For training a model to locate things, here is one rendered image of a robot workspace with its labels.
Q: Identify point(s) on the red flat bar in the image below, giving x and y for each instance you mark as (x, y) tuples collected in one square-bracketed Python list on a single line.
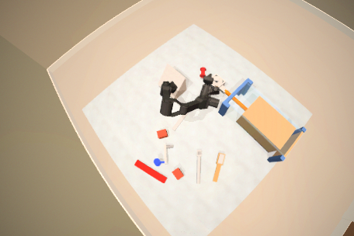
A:
[(151, 171)]

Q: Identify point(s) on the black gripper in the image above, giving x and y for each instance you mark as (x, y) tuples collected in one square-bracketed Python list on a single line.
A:
[(207, 80)]

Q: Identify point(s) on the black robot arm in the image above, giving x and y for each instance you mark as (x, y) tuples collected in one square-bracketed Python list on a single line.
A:
[(203, 101)]

